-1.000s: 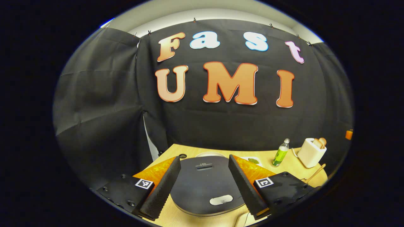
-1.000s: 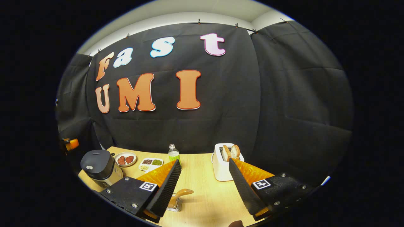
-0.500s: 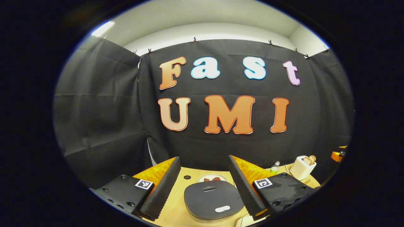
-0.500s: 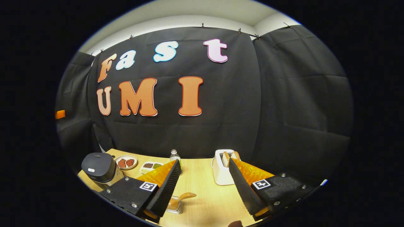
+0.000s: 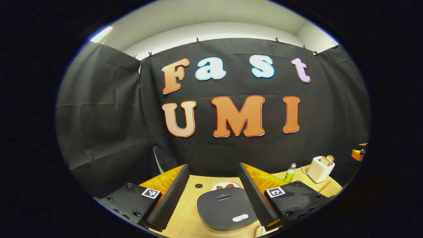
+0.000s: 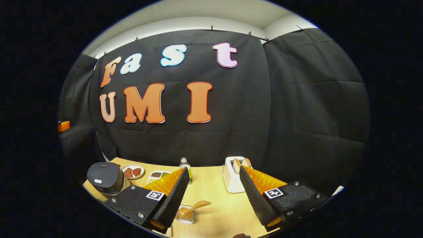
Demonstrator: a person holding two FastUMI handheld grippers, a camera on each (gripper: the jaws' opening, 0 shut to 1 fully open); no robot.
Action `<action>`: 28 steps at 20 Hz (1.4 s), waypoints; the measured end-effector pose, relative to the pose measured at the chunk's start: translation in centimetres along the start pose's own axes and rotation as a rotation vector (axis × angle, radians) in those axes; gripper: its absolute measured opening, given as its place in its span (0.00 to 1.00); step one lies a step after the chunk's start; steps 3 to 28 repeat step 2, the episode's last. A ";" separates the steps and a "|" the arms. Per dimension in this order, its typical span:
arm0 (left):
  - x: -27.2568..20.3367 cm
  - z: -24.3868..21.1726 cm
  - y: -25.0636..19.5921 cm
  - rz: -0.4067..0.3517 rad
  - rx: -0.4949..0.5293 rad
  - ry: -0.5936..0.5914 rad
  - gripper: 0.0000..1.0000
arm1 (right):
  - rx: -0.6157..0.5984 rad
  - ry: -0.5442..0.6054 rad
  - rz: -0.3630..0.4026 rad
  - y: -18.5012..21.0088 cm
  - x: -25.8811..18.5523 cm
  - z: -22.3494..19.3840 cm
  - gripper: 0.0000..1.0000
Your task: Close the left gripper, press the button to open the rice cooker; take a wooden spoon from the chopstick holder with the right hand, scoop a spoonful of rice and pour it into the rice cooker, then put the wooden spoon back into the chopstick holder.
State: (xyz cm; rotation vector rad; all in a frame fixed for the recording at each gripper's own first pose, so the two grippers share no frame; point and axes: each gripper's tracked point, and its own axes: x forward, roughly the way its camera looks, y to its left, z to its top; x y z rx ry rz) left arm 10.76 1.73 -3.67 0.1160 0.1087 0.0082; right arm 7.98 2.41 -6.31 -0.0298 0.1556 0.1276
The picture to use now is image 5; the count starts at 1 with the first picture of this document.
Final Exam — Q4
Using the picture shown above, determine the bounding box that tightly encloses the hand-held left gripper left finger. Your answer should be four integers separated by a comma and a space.
94, 164, 190, 232

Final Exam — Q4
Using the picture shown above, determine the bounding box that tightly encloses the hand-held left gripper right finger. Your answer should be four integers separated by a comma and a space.
238, 162, 331, 232

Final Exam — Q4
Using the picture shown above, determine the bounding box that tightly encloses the dark grey rice cooker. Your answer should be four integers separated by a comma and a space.
197, 187, 260, 232

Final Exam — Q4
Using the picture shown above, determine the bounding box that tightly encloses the cream white container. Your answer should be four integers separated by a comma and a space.
254, 226, 275, 238

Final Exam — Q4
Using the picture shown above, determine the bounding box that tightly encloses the round white plate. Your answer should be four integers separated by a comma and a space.
211, 180, 243, 192

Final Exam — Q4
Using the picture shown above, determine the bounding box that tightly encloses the green drink bottle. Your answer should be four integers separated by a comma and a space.
284, 163, 297, 183

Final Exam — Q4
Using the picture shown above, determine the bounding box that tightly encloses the cream white toaster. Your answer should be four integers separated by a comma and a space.
301, 155, 335, 183

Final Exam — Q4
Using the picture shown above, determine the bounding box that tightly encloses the black backdrop cloth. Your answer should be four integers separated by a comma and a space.
56, 38, 370, 199

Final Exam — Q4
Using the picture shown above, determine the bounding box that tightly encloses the row of black cloth clips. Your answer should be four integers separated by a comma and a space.
101, 37, 337, 60

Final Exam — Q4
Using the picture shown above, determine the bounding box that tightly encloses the ceiling light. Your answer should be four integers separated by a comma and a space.
90, 26, 113, 43

